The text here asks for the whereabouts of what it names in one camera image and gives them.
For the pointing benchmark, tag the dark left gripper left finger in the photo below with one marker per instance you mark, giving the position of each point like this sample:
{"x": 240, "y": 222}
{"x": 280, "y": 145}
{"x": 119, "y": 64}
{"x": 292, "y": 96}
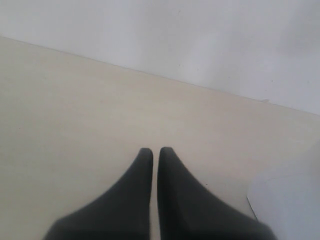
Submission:
{"x": 121, "y": 213}

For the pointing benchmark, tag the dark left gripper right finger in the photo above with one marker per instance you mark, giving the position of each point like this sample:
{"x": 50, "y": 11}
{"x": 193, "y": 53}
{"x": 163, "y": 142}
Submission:
{"x": 188, "y": 211}

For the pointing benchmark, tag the white paper sheet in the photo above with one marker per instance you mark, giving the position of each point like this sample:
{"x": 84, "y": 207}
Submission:
{"x": 289, "y": 205}

